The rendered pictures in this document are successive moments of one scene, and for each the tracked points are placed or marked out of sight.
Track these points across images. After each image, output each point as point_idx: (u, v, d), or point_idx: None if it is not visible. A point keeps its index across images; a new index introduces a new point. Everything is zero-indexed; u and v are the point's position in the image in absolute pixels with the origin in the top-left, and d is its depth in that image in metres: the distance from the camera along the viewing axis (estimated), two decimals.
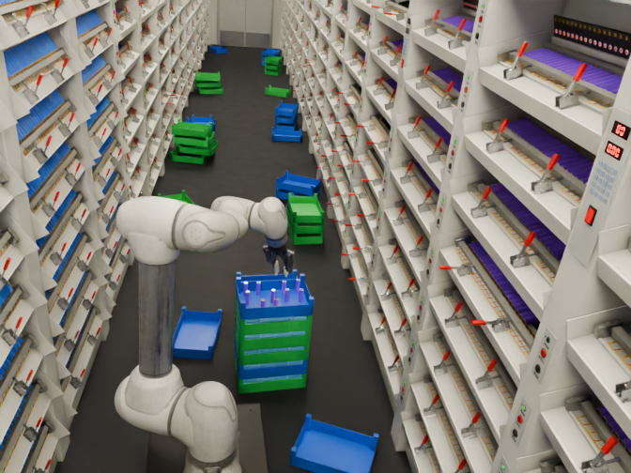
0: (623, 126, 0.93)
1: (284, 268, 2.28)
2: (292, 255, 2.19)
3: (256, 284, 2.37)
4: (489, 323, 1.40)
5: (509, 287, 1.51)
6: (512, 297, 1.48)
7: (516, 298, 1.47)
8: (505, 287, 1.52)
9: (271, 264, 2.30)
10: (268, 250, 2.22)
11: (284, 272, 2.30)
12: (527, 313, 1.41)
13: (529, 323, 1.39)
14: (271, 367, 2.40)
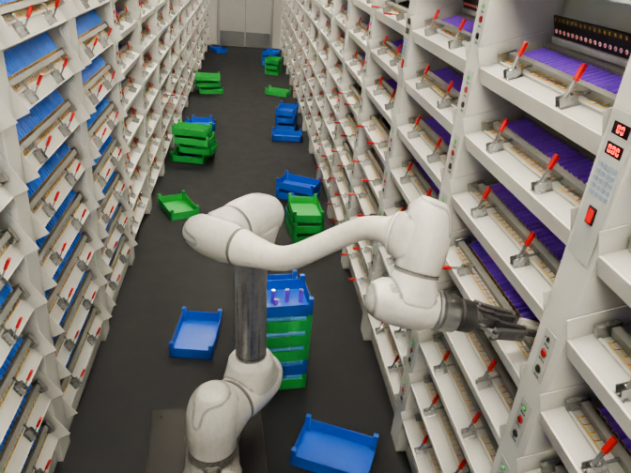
0: (623, 126, 0.93)
1: (521, 318, 1.30)
2: (475, 299, 1.32)
3: None
4: None
5: (509, 287, 1.51)
6: (512, 297, 1.48)
7: (516, 298, 1.47)
8: (505, 287, 1.52)
9: (528, 331, 1.27)
10: (493, 328, 1.24)
11: (532, 321, 1.30)
12: (527, 313, 1.41)
13: None
14: None
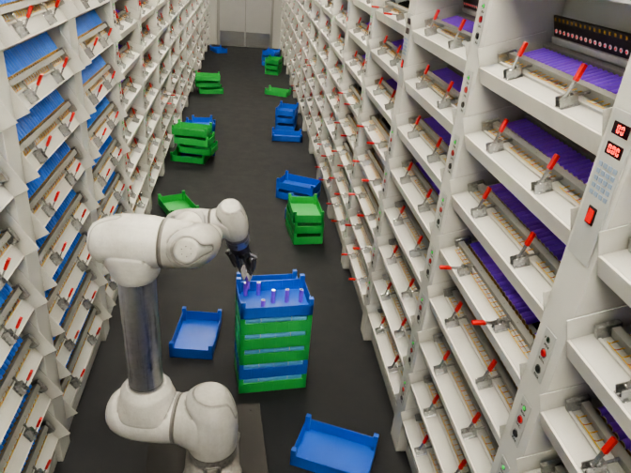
0: (623, 126, 0.93)
1: (246, 271, 2.21)
2: (254, 259, 2.12)
3: (256, 284, 2.37)
4: (489, 323, 1.40)
5: (509, 287, 1.51)
6: (512, 297, 1.48)
7: (516, 298, 1.47)
8: (505, 287, 1.52)
9: (238, 268, 2.22)
10: (231, 253, 2.15)
11: (247, 276, 2.23)
12: (527, 313, 1.41)
13: (529, 323, 1.39)
14: (271, 367, 2.40)
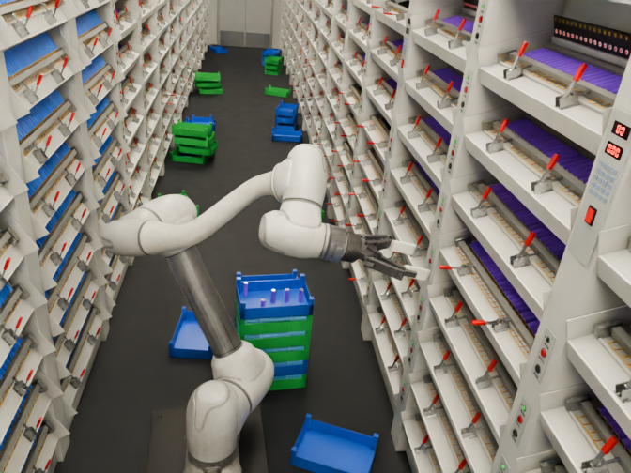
0: (623, 126, 0.93)
1: None
2: (364, 267, 1.35)
3: (532, 325, 1.37)
4: (489, 323, 1.40)
5: (509, 287, 1.51)
6: (512, 297, 1.48)
7: (516, 298, 1.47)
8: (505, 287, 1.52)
9: (391, 244, 1.50)
10: None
11: None
12: (527, 313, 1.41)
13: (529, 323, 1.39)
14: None
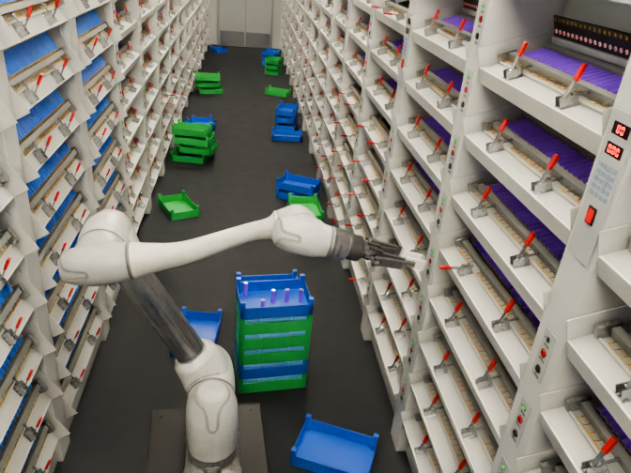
0: (623, 126, 0.93)
1: None
2: (373, 266, 1.53)
3: (539, 323, 1.37)
4: (505, 315, 1.39)
5: None
6: (517, 296, 1.48)
7: (522, 297, 1.47)
8: (511, 285, 1.52)
9: (400, 253, 1.63)
10: None
11: (411, 267, 1.60)
12: (532, 312, 1.41)
13: (535, 321, 1.39)
14: (271, 367, 2.40)
